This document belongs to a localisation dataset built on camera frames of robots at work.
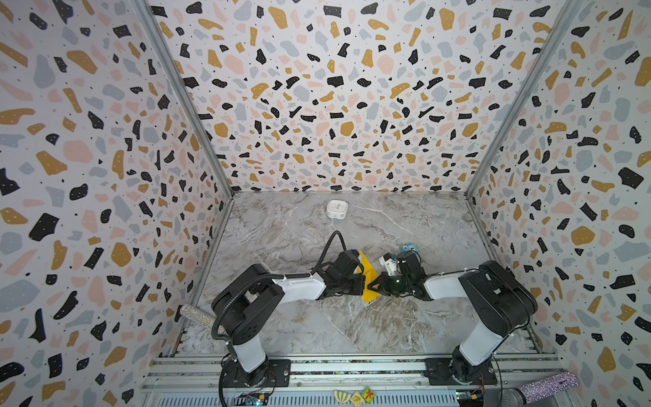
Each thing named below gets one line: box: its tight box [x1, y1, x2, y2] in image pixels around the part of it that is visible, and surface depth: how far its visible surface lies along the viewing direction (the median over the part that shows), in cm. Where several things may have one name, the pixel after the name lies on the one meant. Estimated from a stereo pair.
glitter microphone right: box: [498, 371, 580, 407], surface depth 70 cm
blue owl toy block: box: [399, 242, 421, 254], surface depth 103 cm
